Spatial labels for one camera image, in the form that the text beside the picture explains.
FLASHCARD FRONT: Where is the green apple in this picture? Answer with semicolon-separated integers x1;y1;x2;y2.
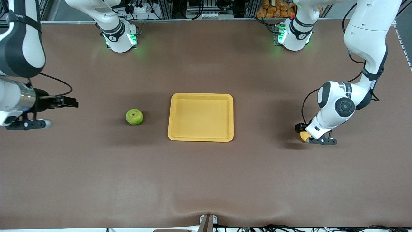
126;109;144;125

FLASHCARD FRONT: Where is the yellow plastic tray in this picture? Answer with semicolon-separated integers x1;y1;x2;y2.
167;93;234;142

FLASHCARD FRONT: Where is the brown table mat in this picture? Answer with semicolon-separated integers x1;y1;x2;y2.
0;19;412;230

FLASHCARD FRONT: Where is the orange packaged snacks pile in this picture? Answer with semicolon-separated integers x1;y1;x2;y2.
256;0;298;19

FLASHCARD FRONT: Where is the white power strip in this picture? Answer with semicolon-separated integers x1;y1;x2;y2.
124;3;152;15

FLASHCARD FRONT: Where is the grey electronics box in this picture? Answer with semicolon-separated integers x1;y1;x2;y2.
186;0;222;20

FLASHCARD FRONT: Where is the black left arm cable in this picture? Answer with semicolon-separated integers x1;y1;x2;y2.
301;0;403;127

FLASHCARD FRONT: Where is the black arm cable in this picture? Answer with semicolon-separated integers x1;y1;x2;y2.
301;0;403;127
39;72;73;97

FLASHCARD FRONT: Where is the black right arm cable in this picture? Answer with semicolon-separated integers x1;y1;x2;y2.
39;72;73;97

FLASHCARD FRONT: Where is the aluminium table edge rail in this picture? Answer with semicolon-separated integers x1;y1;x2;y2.
40;17;346;24

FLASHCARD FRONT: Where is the perforated aluminium side rail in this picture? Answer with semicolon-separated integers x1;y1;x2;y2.
391;19;412;71

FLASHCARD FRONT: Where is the aluminium frame post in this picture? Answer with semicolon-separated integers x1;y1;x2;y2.
158;0;173;20
245;0;259;18

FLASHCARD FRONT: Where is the grey camera stand bracket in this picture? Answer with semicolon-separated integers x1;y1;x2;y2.
198;213;218;232

